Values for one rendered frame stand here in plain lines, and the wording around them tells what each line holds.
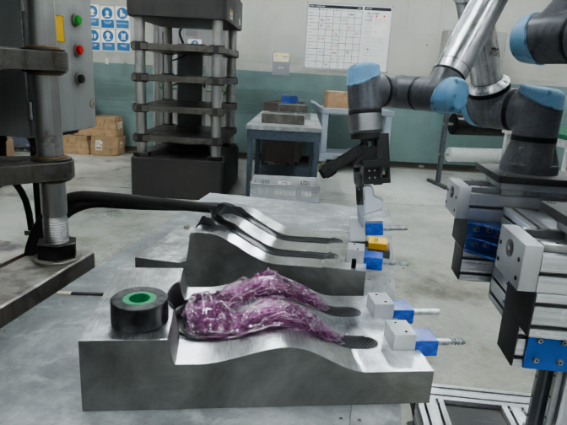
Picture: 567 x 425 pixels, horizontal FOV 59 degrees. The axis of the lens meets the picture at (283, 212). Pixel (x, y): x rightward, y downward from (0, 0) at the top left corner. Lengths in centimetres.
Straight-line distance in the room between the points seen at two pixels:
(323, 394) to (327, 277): 33
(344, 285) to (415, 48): 680
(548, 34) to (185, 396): 73
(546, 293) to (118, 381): 74
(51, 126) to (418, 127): 681
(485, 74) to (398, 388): 97
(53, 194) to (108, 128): 639
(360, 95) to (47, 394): 82
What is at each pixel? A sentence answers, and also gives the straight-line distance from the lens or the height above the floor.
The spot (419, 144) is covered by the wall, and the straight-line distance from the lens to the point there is 781.
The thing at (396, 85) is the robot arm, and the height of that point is 125.
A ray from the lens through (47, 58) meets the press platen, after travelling 127.
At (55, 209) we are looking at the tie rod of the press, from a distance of 134.
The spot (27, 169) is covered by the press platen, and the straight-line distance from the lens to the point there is 128.
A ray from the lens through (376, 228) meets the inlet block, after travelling 117.
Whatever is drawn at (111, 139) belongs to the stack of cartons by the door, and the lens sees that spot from 769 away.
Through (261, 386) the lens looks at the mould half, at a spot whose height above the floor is 83.
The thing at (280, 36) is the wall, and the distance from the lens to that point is 757.
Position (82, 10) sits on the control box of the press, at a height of 141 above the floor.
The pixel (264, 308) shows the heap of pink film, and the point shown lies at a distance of 81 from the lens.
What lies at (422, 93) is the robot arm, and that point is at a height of 124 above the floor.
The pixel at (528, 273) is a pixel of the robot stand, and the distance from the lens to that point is 102.
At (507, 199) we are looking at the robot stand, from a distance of 150.
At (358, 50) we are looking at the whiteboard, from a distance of 759.
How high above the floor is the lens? 126
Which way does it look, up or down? 15 degrees down
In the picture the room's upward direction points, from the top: 3 degrees clockwise
